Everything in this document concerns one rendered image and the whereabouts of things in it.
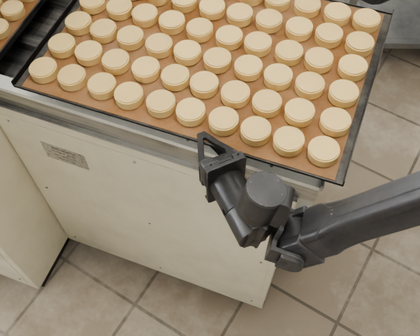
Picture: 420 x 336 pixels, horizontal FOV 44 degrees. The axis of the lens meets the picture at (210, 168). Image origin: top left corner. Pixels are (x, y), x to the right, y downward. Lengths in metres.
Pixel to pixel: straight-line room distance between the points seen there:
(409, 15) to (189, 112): 1.71
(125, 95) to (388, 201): 0.47
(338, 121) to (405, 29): 1.54
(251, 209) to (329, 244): 0.12
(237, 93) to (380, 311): 1.15
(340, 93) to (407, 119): 1.37
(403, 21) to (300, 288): 1.23
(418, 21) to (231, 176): 1.76
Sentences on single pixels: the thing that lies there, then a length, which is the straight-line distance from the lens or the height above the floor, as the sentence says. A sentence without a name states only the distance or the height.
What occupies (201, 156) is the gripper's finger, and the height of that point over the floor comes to 1.02.
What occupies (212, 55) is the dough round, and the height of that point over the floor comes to 1.02.
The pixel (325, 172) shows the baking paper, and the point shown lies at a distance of 0.83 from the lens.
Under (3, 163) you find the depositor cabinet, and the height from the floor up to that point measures 0.65.
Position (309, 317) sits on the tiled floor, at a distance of 1.79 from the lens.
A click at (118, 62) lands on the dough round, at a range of 0.95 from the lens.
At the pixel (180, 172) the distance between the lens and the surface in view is 1.04.
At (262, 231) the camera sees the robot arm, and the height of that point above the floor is 1.04.
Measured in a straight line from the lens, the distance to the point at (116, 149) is 1.08.
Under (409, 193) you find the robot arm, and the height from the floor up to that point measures 1.17.
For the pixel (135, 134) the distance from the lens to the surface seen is 1.01.
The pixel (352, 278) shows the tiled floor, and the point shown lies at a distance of 1.87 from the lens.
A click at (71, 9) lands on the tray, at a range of 1.10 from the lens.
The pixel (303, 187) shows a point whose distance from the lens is 0.95.
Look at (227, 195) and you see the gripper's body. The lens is 0.77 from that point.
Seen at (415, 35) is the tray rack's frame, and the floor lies 0.15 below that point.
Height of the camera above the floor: 1.71
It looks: 60 degrees down
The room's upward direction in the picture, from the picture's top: straight up
